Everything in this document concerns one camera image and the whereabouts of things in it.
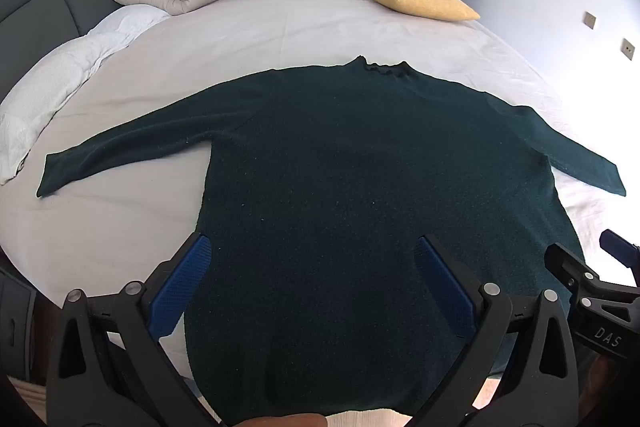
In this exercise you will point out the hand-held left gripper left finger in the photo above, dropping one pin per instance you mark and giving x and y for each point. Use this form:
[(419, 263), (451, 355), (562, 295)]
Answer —
[(182, 279)]

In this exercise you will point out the dark green sweater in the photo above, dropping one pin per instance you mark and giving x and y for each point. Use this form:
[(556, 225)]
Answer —
[(350, 182)]

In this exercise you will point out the brown wall socket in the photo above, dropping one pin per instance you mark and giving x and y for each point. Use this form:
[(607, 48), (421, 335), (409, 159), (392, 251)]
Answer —
[(627, 47), (590, 20)]

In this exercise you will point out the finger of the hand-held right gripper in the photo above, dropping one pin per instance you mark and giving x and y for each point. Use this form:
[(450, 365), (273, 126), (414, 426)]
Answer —
[(622, 249), (570, 269)]

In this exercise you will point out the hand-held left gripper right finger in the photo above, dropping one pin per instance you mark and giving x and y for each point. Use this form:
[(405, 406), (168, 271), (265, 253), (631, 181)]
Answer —
[(445, 282)]

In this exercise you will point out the white pillow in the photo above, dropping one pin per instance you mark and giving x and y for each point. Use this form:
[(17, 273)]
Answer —
[(50, 77)]

